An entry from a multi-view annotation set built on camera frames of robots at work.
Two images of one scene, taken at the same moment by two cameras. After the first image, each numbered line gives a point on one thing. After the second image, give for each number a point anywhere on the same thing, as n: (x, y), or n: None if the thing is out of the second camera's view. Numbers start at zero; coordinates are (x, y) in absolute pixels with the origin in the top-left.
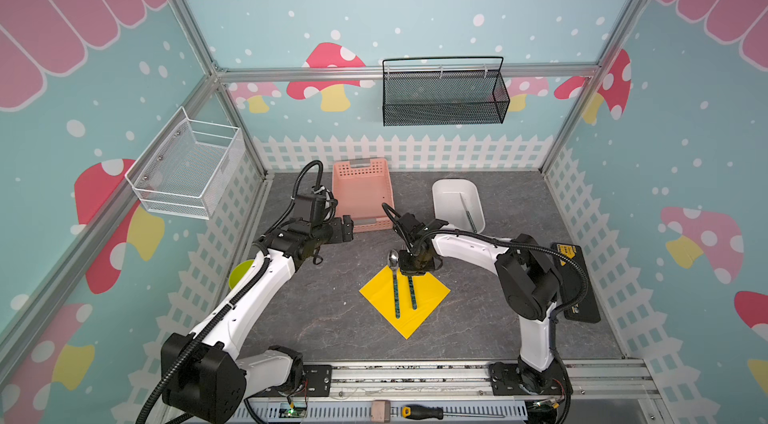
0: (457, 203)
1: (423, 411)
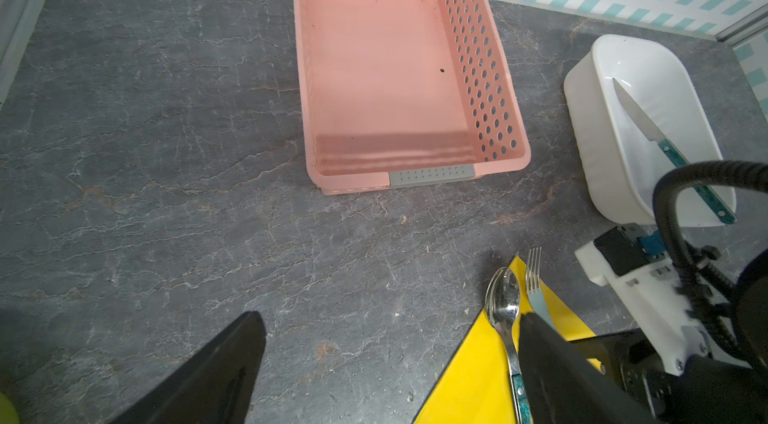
0: (619, 163)
1: None
